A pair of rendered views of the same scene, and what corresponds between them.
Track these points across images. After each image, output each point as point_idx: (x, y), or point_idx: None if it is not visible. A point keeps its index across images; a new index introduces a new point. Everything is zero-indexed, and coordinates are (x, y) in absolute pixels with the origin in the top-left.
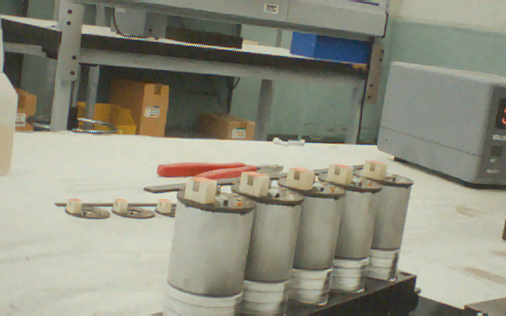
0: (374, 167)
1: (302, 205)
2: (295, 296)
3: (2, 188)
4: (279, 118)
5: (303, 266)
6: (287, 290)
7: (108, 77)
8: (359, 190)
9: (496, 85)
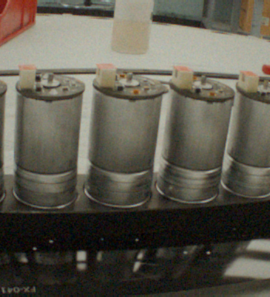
0: (244, 78)
1: (97, 102)
2: (94, 192)
3: (117, 63)
4: None
5: (99, 165)
6: (56, 184)
7: None
8: (190, 97)
9: None
